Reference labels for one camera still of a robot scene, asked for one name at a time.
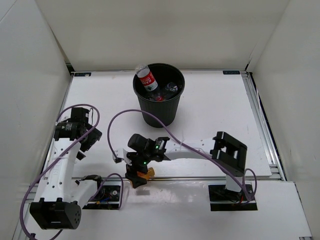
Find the black plastic waste bin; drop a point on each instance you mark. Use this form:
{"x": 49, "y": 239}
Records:
{"x": 165, "y": 110}

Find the orange juice bottle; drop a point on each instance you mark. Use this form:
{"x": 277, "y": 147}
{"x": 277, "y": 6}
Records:
{"x": 150, "y": 174}

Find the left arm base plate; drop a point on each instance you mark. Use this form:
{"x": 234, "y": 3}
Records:
{"x": 108, "y": 198}

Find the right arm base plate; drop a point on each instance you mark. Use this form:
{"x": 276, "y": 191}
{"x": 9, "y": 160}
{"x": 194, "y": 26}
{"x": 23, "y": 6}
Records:
{"x": 223, "y": 200}

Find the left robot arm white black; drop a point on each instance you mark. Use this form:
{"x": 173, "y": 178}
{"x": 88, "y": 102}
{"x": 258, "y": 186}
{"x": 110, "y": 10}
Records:
{"x": 60, "y": 205}

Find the clear bottle colourful label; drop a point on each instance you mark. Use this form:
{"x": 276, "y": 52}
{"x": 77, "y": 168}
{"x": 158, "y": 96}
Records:
{"x": 153, "y": 97}

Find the white zip tie right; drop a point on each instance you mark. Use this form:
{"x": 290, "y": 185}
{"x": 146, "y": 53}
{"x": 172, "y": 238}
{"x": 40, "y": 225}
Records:
{"x": 181, "y": 143}

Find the red label water bottle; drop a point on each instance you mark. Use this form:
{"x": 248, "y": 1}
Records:
{"x": 147, "y": 79}

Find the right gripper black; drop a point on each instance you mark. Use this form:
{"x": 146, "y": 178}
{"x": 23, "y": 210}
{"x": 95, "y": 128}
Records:
{"x": 132, "y": 169}

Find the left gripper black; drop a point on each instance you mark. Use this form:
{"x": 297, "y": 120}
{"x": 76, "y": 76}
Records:
{"x": 93, "y": 136}

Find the clear unlabelled plastic bottle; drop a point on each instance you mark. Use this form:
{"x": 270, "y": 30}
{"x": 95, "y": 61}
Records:
{"x": 169, "y": 91}

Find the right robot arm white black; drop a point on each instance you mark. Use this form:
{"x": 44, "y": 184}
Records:
{"x": 226, "y": 152}

